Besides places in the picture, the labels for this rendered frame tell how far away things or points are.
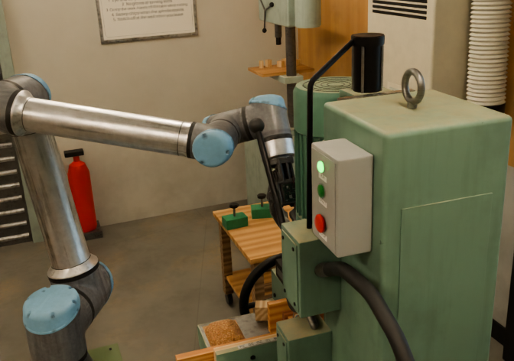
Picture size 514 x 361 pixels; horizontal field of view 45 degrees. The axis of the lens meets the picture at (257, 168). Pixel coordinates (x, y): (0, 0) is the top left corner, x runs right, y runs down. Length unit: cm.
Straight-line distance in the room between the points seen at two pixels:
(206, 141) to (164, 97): 282
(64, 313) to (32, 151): 44
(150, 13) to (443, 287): 335
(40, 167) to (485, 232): 118
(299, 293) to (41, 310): 85
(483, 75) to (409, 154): 172
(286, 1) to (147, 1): 106
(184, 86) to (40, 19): 101
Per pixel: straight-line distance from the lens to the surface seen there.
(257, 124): 134
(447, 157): 95
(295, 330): 122
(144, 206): 444
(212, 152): 144
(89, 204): 419
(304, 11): 335
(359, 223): 95
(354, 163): 91
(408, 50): 279
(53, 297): 179
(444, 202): 98
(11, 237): 437
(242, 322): 158
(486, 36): 259
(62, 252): 185
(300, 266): 107
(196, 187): 448
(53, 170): 178
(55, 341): 176
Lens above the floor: 177
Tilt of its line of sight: 20 degrees down
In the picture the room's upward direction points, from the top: 3 degrees counter-clockwise
